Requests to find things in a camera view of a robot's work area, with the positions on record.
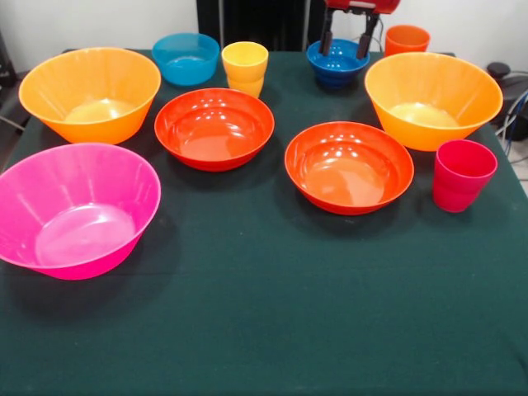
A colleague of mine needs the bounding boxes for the tangle of floor cables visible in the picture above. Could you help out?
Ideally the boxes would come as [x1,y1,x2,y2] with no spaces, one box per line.
[494,88,528,144]

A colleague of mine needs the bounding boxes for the large pink plastic bowl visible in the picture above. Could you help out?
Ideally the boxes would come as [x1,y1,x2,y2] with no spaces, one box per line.
[0,142,163,281]

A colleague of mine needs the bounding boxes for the red plastic bowl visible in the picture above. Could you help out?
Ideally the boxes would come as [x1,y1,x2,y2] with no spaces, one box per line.
[284,120,415,216]
[153,87,276,172]

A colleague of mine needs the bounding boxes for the yellow plastic cup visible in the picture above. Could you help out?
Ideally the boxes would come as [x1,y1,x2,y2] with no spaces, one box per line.
[220,40,270,99]

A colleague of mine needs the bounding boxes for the dark green tablecloth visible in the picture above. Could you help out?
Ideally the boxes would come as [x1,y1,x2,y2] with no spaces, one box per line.
[0,48,528,396]

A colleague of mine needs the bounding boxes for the light blue translucent bowl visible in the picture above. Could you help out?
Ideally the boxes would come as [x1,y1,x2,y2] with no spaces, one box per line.
[151,32,221,87]

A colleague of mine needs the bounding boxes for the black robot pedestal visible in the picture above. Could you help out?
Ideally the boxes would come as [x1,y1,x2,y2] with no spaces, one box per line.
[196,0,328,53]

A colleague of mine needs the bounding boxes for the orange plastic cup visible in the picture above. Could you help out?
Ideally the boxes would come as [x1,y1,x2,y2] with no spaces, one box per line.
[384,24,431,58]

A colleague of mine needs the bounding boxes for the black chair base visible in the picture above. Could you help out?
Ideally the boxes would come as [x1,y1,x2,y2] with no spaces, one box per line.
[485,61,528,125]

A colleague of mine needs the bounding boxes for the dark blue plastic bowl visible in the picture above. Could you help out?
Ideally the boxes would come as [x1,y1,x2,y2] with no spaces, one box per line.
[305,38,371,89]

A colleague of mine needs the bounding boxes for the large orange plastic bowl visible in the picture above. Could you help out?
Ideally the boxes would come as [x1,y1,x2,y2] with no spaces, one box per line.
[364,51,504,152]
[18,46,163,145]

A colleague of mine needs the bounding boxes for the crimson plastic cup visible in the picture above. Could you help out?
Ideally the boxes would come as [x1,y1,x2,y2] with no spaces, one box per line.
[432,139,499,214]

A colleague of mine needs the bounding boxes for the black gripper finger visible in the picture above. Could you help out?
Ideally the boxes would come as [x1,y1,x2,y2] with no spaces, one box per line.
[357,15,380,58]
[319,14,339,56]

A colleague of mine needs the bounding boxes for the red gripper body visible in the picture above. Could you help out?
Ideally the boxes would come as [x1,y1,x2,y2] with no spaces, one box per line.
[324,0,402,17]

